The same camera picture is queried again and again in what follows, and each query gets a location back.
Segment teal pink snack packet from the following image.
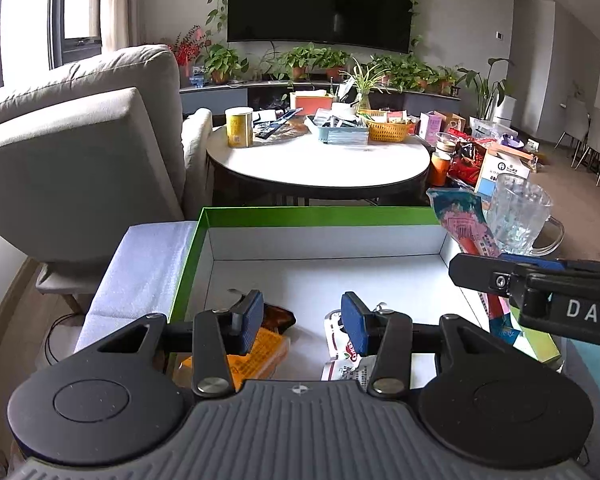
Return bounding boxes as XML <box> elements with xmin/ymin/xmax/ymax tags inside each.
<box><xmin>426</xmin><ymin>187</ymin><xmax>527</xmax><ymax>345</ymax></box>

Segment pink white box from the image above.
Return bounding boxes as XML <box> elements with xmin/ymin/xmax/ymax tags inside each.
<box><xmin>419</xmin><ymin>111</ymin><xmax>467</xmax><ymax>150</ymax></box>

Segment black wall television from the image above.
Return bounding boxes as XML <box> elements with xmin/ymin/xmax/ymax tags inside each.
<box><xmin>227</xmin><ymin>0</ymin><xmax>417</xmax><ymax>54</ymax></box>

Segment grey television cabinet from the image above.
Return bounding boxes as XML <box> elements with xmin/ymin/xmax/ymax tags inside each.
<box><xmin>179</xmin><ymin>79</ymin><xmax>462</xmax><ymax>117</ymax></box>

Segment green cardboard box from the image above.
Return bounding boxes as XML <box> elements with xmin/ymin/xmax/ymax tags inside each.
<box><xmin>167</xmin><ymin>206</ymin><xmax>564</xmax><ymax>397</ymax></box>

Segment grey fabric sofa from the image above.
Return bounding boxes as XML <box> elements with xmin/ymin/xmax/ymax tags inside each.
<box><xmin>0</xmin><ymin>44</ymin><xmax>214</xmax><ymax>311</ymax></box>

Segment orange cylinder container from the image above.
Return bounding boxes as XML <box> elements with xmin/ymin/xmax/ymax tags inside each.
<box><xmin>426</xmin><ymin>152</ymin><xmax>454</xmax><ymax>187</ymax></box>

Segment small potted pothos plant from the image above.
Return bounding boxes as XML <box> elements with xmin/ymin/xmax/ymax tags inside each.
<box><xmin>201</xmin><ymin>43</ymin><xmax>249</xmax><ymax>85</ymax></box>

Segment red flower decoration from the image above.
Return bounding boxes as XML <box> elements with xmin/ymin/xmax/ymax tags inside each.
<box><xmin>161</xmin><ymin>26</ymin><xmax>215</xmax><ymax>67</ymax></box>

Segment round white table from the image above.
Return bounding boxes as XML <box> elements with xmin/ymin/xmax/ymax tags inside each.
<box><xmin>206</xmin><ymin>125</ymin><xmax>432</xmax><ymax>207</ymax></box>

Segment black floor cable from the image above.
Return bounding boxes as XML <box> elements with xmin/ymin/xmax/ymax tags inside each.
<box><xmin>44</xmin><ymin>311</ymin><xmax>83</xmax><ymax>363</ymax></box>

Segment tall leafy plant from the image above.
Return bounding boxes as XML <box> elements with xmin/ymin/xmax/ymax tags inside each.
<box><xmin>456</xmin><ymin>57</ymin><xmax>515</xmax><ymax>122</ymax></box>

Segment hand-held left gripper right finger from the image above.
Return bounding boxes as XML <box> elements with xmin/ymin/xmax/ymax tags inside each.
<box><xmin>341</xmin><ymin>291</ymin><xmax>511</xmax><ymax>396</ymax></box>

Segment orange tissue box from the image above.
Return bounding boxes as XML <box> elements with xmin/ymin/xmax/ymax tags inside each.
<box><xmin>289</xmin><ymin>90</ymin><xmax>334</xmax><ymax>117</ymax></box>

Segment clear plastic cup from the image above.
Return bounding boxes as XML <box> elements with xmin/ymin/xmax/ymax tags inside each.
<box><xmin>434</xmin><ymin>132</ymin><xmax>459</xmax><ymax>157</ymax></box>

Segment white foam sheet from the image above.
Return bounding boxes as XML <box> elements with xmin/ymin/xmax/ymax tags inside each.
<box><xmin>74</xmin><ymin>220</ymin><xmax>199</xmax><ymax>355</ymax></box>

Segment spider plant in glass vase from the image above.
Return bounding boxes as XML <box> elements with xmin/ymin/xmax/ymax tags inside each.
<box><xmin>339</xmin><ymin>57</ymin><xmax>383</xmax><ymax>114</ymax></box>

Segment beige curtain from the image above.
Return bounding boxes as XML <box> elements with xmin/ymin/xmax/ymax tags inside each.
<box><xmin>100</xmin><ymin>0</ymin><xmax>132</xmax><ymax>55</ymax></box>

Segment orange wicker basket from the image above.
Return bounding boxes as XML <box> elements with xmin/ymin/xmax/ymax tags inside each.
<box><xmin>364</xmin><ymin>109</ymin><xmax>414</xmax><ymax>142</ymax></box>

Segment clear glass mug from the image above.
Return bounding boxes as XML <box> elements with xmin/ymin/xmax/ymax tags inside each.
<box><xmin>486</xmin><ymin>173</ymin><xmax>566</xmax><ymax>257</ymax></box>

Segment red snack bags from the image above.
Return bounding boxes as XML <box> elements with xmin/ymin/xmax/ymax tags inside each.
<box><xmin>446</xmin><ymin>129</ymin><xmax>488</xmax><ymax>187</ymax></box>

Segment patterned teal table mat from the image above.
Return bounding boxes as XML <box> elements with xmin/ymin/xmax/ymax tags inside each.
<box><xmin>560</xmin><ymin>332</ymin><xmax>600</xmax><ymax>461</ymax></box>

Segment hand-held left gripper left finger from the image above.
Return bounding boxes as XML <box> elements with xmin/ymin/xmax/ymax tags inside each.
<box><xmin>97</xmin><ymin>289</ymin><xmax>265</xmax><ymax>397</ymax></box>

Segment white blue carton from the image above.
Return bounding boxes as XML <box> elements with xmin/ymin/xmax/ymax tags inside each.
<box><xmin>474</xmin><ymin>142</ymin><xmax>532</xmax><ymax>200</ymax></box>

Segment blue plastic basket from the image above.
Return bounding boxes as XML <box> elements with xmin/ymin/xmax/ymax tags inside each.
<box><xmin>304</xmin><ymin>114</ymin><xmax>370</xmax><ymax>147</ymax></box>

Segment row of potted green plants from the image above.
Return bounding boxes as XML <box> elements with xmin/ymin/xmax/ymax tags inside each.
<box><xmin>369</xmin><ymin>54</ymin><xmax>462</xmax><ymax>97</ymax></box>

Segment black framed window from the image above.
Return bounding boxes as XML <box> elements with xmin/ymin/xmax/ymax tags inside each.
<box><xmin>0</xmin><ymin>0</ymin><xmax>104</xmax><ymax>95</ymax></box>

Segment white red snack packet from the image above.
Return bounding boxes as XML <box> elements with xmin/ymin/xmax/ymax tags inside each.
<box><xmin>321</xmin><ymin>302</ymin><xmax>397</xmax><ymax>394</ymax></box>

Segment wide potted pothos plant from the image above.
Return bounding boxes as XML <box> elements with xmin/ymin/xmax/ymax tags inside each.
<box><xmin>277</xmin><ymin>44</ymin><xmax>352</xmax><ymax>82</ymax></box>

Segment dark brown snack packet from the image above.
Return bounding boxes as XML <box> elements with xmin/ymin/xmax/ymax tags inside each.
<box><xmin>261</xmin><ymin>302</ymin><xmax>298</xmax><ymax>335</ymax></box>

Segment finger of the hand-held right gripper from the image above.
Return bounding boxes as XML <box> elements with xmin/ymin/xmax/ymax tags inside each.
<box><xmin>449</xmin><ymin>253</ymin><xmax>532</xmax><ymax>305</ymax></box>
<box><xmin>500</xmin><ymin>254</ymin><xmax>600</xmax><ymax>281</ymax></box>

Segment yellow can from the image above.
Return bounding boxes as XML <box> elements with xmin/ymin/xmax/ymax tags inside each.
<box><xmin>224</xmin><ymin>106</ymin><xmax>255</xmax><ymax>149</ymax></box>

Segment white dining chairs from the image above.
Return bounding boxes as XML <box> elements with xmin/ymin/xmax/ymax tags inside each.
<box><xmin>555</xmin><ymin>96</ymin><xmax>600</xmax><ymax>188</ymax></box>

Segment orange snack packet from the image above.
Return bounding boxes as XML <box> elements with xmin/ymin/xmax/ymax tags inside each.
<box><xmin>179</xmin><ymin>327</ymin><xmax>292</xmax><ymax>394</ymax></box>

